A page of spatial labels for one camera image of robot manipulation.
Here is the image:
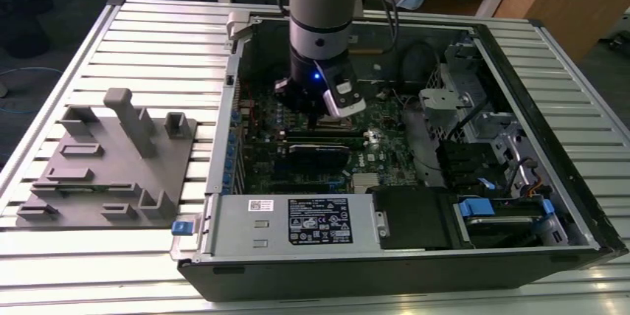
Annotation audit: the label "hard disk in blue carrier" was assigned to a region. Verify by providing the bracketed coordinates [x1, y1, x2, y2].
[456, 196, 557, 249]

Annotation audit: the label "black plastic disk bay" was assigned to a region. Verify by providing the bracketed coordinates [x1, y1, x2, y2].
[437, 141, 506, 187]

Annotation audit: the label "blue floor cable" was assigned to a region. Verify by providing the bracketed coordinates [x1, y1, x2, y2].
[0, 66, 66, 114]

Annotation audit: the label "black drive cage cable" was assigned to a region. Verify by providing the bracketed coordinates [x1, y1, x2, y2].
[445, 95, 490, 142]

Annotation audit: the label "CPU socket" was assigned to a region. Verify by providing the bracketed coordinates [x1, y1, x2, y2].
[318, 115, 360, 132]

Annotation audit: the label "green RAM stick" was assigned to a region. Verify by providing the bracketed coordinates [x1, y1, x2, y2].
[57, 185, 110, 195]

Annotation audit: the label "RAM slot white clips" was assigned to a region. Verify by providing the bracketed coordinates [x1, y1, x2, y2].
[280, 131, 370, 138]
[280, 140, 370, 147]

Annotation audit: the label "black plastic fan shroud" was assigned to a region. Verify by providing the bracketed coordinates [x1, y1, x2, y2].
[370, 184, 477, 252]

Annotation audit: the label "grey plastic parts rack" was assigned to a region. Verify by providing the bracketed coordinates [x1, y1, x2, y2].
[14, 87, 199, 230]

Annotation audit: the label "wooden cabinet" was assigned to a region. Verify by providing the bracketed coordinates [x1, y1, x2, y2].
[496, 0, 630, 62]

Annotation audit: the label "grey case hinge handle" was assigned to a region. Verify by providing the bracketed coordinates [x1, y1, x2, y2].
[226, 10, 254, 41]

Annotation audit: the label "small wrist camera mount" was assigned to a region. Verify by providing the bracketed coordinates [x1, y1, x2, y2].
[273, 77, 293, 104]

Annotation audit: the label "black open PC case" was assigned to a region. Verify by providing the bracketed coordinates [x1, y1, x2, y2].
[170, 10, 629, 303]

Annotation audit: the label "black looped case cable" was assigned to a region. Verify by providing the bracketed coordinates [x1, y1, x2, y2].
[400, 38, 441, 84]

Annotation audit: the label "silver metal drive cage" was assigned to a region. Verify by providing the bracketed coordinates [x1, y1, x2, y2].
[418, 44, 498, 139]

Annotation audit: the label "green motherboard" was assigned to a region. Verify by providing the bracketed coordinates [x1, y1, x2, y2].
[236, 80, 434, 196]

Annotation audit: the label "grey power supply unit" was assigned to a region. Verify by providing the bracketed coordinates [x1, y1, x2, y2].
[210, 193, 385, 257]

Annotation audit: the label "metal socket cover frame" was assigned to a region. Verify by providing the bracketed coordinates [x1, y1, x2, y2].
[320, 115, 358, 131]

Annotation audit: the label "coloured wire bundle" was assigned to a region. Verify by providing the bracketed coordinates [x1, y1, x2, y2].
[520, 176, 549, 198]

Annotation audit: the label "black disk power cable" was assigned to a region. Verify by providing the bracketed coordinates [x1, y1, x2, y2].
[505, 156, 539, 198]

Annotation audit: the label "silver finned chipset heatsink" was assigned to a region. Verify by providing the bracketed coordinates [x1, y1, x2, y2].
[352, 173, 381, 187]

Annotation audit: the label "black office chair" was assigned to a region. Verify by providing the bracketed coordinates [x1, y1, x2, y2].
[0, 0, 57, 60]

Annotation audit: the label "RAM slot black clips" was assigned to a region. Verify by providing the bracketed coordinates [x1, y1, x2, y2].
[288, 136, 370, 142]
[288, 128, 370, 134]

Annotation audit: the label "black graphics card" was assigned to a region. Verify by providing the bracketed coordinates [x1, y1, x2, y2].
[288, 142, 352, 185]

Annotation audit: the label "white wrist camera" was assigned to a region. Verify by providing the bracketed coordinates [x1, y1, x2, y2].
[321, 77, 370, 120]

